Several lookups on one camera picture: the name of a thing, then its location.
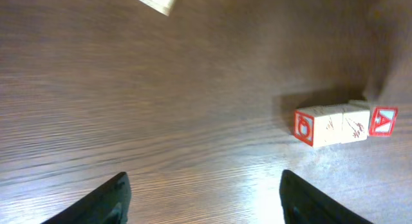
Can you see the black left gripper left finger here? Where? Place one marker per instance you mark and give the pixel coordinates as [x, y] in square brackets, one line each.
[107, 204]

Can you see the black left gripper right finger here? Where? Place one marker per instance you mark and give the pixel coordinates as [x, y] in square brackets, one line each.
[303, 203]

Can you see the wooden block red 9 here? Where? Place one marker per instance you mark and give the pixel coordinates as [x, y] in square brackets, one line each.
[320, 126]

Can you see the wooden block red A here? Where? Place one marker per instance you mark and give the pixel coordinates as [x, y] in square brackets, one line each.
[382, 119]

